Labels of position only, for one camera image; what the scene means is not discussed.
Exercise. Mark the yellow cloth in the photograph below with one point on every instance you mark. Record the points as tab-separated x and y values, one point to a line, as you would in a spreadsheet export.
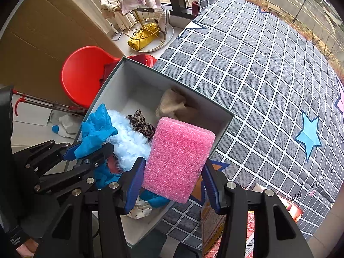
142	37

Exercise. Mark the teal blue scrunchie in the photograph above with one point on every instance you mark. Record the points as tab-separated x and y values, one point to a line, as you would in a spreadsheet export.
156	200

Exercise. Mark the pink foam block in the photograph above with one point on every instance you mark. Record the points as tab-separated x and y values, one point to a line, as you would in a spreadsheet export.
174	161

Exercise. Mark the beige cloth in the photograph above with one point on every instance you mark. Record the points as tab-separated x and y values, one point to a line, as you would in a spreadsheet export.
110	5

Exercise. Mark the pink navy sock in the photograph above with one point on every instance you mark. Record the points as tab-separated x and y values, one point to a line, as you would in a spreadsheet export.
114	166

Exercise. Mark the pink patterned tissue box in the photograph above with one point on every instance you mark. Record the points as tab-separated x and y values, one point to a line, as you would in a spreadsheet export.
212	225

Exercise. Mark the white round tray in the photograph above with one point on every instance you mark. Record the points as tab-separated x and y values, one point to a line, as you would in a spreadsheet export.
172	36

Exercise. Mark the grey checked star bed cover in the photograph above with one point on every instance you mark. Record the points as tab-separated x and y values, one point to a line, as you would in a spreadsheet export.
242	72

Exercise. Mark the dark red knitted item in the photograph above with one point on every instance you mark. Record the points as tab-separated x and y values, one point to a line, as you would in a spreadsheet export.
194	8

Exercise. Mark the red plastic chair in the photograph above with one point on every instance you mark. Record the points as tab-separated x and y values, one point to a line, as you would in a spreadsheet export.
80	72

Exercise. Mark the white bottle blue cap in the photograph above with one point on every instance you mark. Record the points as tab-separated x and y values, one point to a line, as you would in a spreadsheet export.
67	125

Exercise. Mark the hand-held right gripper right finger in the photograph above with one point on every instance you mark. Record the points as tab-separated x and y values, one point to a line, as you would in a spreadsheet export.
211	190

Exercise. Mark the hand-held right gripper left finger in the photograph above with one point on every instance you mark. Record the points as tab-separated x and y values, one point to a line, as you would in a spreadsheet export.
134	185

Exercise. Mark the white polka dot scrunchie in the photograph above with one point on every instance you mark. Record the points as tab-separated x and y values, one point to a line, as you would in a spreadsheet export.
139	209

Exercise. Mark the tan sock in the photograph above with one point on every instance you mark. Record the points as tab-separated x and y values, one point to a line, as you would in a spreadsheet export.
172	104

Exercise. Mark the grey white cloth item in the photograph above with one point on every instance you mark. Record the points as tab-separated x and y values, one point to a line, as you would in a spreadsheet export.
164	18

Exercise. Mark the light blue fluffy scrunchie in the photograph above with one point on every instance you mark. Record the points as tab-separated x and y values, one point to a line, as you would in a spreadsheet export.
129	139

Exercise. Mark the white cardboard box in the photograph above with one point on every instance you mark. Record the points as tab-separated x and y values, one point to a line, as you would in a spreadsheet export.
134	86

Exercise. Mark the brown cardboard panel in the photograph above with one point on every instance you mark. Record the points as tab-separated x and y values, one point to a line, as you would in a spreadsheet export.
53	32

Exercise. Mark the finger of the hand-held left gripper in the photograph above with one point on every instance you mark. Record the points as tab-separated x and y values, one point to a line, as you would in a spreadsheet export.
91	166
70	150

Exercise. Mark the person's left hand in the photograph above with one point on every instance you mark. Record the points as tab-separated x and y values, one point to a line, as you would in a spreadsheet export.
27	245

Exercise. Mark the blue cloth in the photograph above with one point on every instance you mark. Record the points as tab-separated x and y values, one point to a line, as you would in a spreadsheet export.
96	129

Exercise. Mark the dark red garment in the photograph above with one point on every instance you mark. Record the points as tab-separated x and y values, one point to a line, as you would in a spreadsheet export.
107	72

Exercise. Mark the leopard print scrunchie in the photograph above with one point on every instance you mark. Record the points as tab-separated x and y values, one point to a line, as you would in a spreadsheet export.
142	126

